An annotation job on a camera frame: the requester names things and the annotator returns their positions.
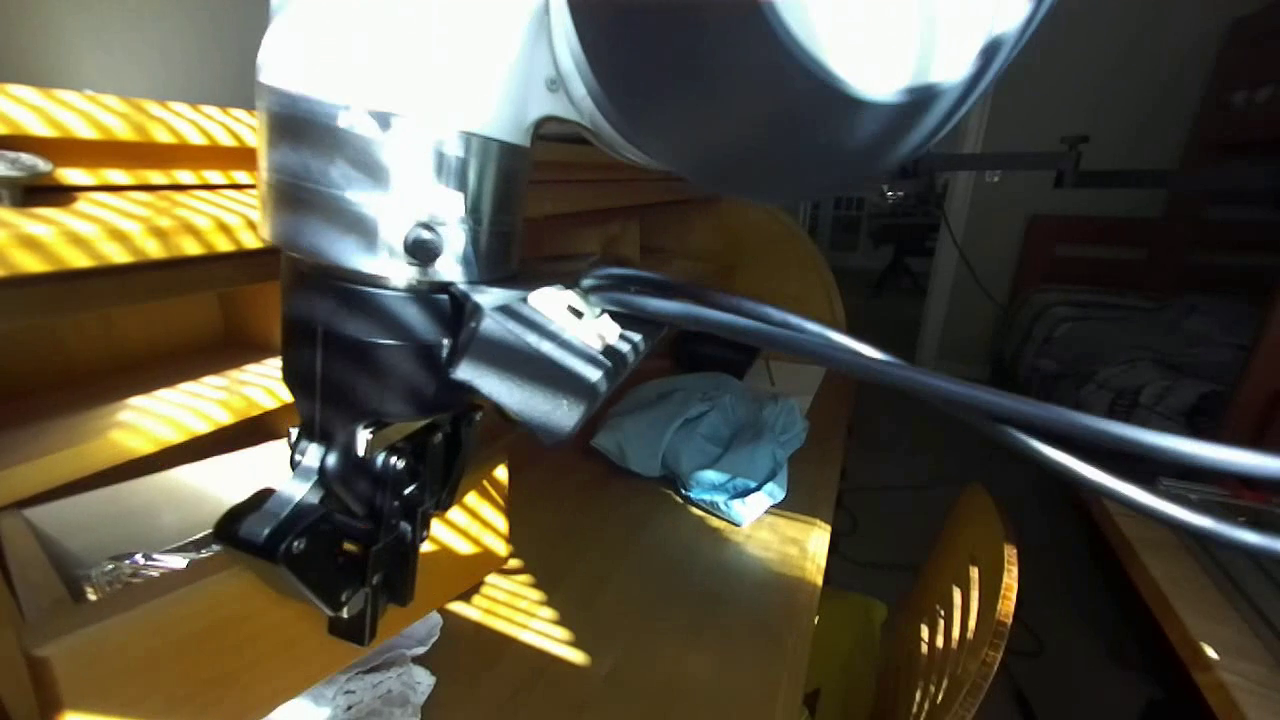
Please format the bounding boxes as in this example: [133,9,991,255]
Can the dark wooden bed frame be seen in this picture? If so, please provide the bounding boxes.
[1015,197,1280,307]

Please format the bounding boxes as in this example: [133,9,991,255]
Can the wooden desk drawer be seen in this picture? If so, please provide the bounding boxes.
[0,437,519,720]

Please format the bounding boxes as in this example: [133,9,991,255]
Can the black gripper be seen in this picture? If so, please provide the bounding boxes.
[211,279,486,652]

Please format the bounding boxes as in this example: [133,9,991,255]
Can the yellow bin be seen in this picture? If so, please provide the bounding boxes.
[804,588,893,720]

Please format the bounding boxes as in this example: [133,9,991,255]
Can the wooden side table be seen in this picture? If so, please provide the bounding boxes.
[1079,493,1280,720]

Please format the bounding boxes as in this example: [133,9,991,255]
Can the white and red cloth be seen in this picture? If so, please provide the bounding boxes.
[292,608,448,720]

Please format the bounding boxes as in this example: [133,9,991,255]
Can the wooden desk with hutch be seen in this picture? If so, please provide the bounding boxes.
[0,82,854,720]

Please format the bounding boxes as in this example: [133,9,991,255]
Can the black camera with tripod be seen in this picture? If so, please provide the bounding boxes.
[860,186,941,297]

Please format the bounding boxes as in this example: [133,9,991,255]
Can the striped grey bedding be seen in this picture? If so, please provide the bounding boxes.
[996,285,1262,444]

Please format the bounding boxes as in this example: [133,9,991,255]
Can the blue crumpled cloth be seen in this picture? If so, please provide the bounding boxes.
[588,374,810,534]

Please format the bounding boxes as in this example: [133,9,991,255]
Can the black clamp boom bar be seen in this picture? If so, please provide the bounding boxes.
[916,134,1167,194]

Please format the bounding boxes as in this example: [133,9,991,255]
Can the grey metal tray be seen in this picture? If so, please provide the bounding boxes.
[1193,536,1280,643]

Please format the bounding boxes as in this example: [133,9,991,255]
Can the small metal dish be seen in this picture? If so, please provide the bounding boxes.
[0,147,57,202]

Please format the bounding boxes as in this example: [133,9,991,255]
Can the wooden slatted chair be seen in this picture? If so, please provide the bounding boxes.
[873,482,1022,720]

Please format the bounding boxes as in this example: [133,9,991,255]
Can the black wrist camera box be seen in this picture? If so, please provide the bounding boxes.
[448,279,651,448]

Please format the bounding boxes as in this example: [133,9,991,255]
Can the shiny crinkled wrapper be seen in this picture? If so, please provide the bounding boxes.
[78,536,226,608]

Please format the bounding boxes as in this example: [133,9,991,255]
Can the white cabinet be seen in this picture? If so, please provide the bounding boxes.
[916,105,1164,384]

